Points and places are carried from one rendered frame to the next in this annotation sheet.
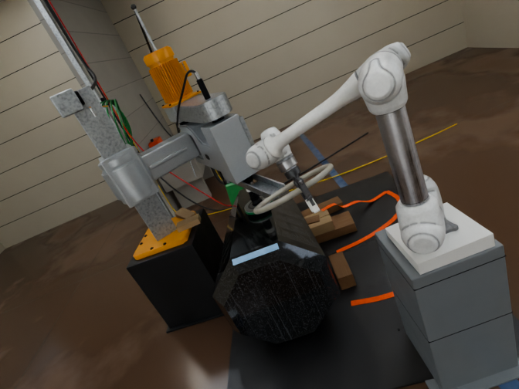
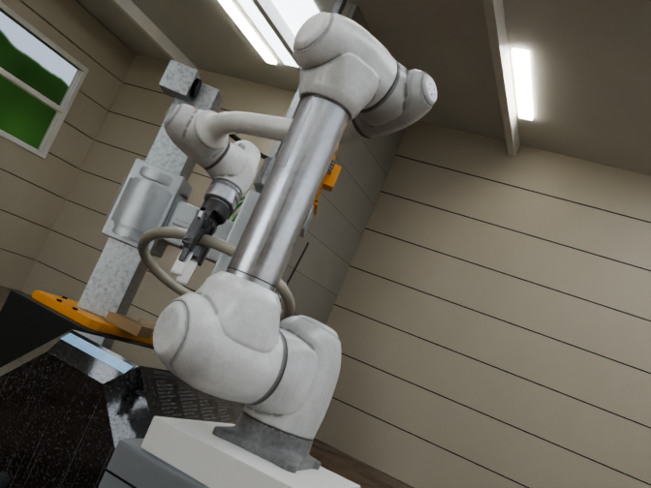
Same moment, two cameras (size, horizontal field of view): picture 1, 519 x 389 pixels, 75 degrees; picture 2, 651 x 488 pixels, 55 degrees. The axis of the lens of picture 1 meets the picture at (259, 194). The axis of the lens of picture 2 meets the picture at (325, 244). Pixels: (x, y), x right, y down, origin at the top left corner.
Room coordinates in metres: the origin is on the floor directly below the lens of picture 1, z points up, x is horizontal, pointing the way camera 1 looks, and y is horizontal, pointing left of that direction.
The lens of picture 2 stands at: (0.02, -1.01, 1.11)
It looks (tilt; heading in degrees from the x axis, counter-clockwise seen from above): 8 degrees up; 19
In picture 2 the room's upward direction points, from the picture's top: 23 degrees clockwise
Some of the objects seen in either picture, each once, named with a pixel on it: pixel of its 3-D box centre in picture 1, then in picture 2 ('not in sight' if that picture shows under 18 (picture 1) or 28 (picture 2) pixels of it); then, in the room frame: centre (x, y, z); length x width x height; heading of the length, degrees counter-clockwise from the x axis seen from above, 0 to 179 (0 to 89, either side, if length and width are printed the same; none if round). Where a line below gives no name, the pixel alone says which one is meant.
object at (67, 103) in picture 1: (68, 103); (181, 82); (2.55, 0.91, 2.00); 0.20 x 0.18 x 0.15; 79
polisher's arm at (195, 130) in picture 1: (215, 146); not in sight; (2.65, 0.15, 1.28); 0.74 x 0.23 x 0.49; 19
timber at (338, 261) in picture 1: (341, 269); not in sight; (2.14, -0.34, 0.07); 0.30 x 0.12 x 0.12; 172
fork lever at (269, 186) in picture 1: (252, 181); not in sight; (2.17, 0.00, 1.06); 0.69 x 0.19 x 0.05; 19
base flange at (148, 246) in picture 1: (166, 233); (99, 318); (2.70, 0.87, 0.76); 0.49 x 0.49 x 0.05; 79
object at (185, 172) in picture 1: (188, 169); not in sight; (5.57, 0.90, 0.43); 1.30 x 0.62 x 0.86; 175
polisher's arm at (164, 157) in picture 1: (152, 164); (183, 227); (2.76, 0.68, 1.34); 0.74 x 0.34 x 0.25; 108
